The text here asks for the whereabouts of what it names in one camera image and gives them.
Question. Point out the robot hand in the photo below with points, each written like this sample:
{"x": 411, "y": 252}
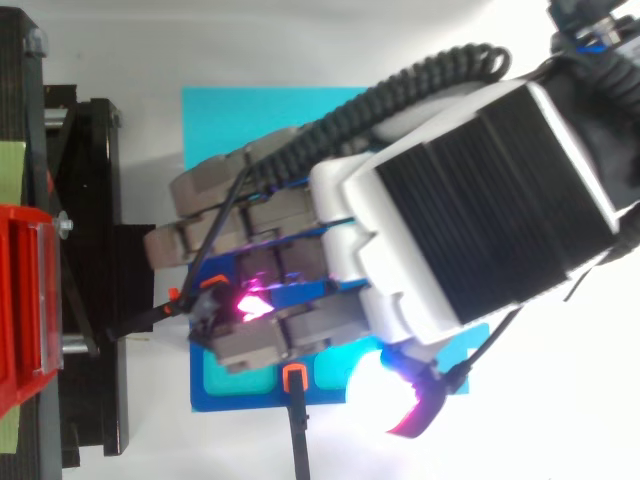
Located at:
{"x": 450, "y": 210}

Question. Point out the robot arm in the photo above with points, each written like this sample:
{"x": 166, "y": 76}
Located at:
{"x": 617, "y": 95}

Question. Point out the blue plate with square hollows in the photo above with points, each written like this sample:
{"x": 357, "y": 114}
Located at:
{"x": 240, "y": 402}

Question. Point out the black stand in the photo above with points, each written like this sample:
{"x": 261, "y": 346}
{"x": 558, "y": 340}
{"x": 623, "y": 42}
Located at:
{"x": 95, "y": 200}

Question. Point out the red bin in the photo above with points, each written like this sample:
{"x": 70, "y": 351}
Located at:
{"x": 20, "y": 300}

